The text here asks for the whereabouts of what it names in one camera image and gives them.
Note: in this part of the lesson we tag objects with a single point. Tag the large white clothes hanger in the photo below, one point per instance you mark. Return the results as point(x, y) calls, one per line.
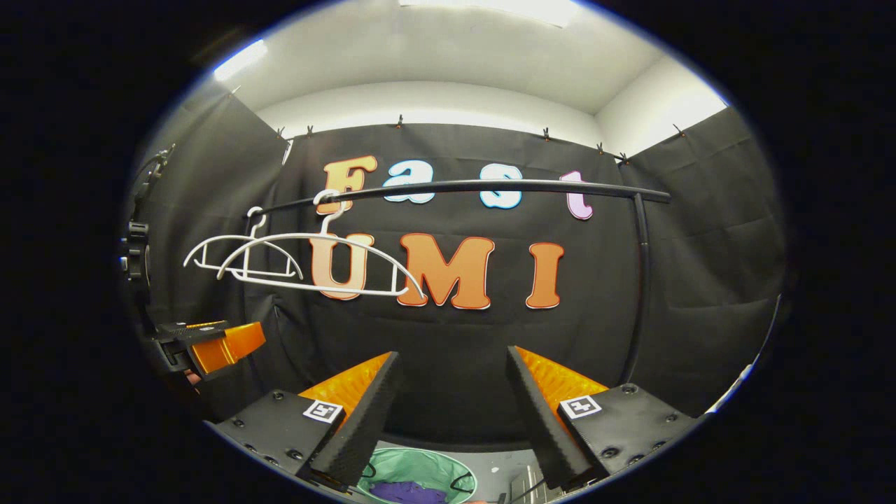
point(350, 288)

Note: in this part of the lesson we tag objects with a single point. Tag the narrow ceiling light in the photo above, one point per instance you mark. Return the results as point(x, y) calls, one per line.
point(240, 59)

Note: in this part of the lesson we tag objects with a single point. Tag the black backdrop cloth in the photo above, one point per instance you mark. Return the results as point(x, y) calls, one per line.
point(700, 245)

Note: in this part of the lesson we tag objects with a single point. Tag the black clothes rack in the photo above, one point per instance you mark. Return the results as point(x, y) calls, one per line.
point(560, 187)

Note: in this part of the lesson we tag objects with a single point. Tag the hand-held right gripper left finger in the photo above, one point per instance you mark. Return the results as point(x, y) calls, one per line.
point(364, 427)

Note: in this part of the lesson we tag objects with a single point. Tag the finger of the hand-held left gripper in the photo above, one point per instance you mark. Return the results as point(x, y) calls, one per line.
point(182, 331)
point(224, 350)

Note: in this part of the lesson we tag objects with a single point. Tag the green laundry hamper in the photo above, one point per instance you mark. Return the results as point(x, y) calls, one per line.
point(420, 465)

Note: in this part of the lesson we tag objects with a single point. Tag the small white clothes hanger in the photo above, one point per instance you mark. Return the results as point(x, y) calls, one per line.
point(210, 242)

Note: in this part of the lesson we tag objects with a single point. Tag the row of small backdrop clips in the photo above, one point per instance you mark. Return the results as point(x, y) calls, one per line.
point(399, 122)

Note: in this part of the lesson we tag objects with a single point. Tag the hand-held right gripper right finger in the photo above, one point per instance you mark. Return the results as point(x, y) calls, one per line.
point(542, 420)

